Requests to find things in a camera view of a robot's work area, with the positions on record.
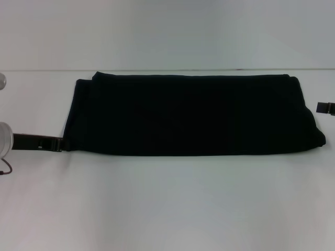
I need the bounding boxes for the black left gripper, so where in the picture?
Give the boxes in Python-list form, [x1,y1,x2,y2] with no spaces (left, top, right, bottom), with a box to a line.
[12,132,72,153]

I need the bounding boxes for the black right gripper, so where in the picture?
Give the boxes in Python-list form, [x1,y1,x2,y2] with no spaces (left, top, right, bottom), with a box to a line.
[316,101,335,116]

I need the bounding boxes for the black shirt with FREE print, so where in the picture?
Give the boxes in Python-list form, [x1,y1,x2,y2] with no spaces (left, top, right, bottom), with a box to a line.
[62,71,327,157]

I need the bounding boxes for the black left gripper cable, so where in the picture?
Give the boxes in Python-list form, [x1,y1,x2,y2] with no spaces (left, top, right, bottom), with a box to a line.
[0,156,14,176]

